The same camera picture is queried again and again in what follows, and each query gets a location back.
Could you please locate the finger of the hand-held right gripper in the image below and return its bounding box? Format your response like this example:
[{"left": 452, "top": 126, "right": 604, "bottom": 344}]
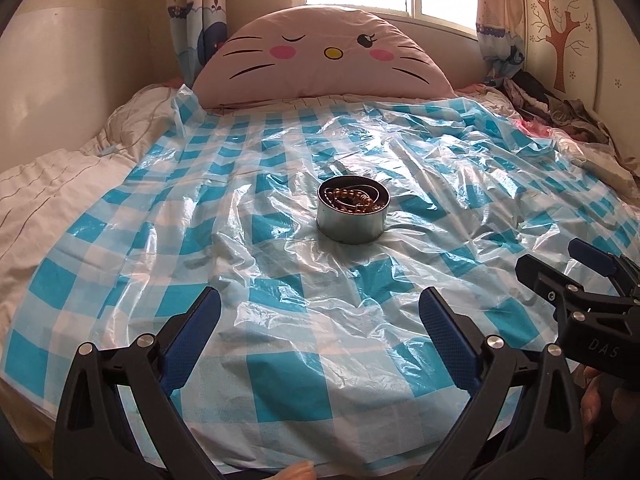
[
  {"left": 515, "top": 254, "right": 593, "bottom": 322},
  {"left": 569, "top": 238, "right": 640, "bottom": 306}
]

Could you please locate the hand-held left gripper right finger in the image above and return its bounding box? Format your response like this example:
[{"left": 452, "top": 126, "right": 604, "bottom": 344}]
[{"left": 415, "top": 287, "right": 586, "bottom": 480}]

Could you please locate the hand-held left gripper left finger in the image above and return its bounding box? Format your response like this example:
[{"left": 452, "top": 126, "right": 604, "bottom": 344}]
[{"left": 52, "top": 287, "right": 223, "bottom": 480}]

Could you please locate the round metal tin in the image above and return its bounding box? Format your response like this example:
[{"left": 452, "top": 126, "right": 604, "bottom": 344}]
[{"left": 317, "top": 176, "right": 391, "bottom": 245}]

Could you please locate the brown bead bracelet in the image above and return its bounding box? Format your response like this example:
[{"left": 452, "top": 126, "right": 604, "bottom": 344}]
[{"left": 324, "top": 185, "right": 386, "bottom": 217}]

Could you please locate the person's right hand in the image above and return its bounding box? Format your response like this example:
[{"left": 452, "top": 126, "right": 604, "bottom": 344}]
[{"left": 580, "top": 364, "right": 620, "bottom": 432}]

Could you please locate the blue checked plastic sheet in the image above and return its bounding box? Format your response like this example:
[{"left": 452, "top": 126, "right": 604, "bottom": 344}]
[{"left": 0, "top": 87, "right": 640, "bottom": 480}]

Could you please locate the pile of dark clothes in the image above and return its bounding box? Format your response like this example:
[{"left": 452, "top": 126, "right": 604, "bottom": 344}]
[{"left": 500, "top": 70, "right": 640, "bottom": 183}]

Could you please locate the white striped quilt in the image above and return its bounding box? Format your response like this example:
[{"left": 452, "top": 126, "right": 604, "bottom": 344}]
[{"left": 0, "top": 85, "right": 201, "bottom": 321}]

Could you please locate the whale print curtain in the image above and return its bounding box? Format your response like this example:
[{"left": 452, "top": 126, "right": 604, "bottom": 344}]
[
  {"left": 167, "top": 0, "right": 232, "bottom": 87},
  {"left": 475, "top": 0, "right": 527, "bottom": 86}
]

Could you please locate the white glossy board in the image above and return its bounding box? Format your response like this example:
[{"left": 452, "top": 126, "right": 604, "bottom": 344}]
[{"left": 0, "top": 7, "right": 153, "bottom": 171}]

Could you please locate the pink cat face pillow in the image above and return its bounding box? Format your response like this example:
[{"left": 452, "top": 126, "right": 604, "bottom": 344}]
[{"left": 192, "top": 6, "right": 456, "bottom": 109}]

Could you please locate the tree wall sticker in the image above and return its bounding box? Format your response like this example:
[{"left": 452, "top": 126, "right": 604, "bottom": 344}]
[{"left": 529, "top": 0, "right": 592, "bottom": 93}]

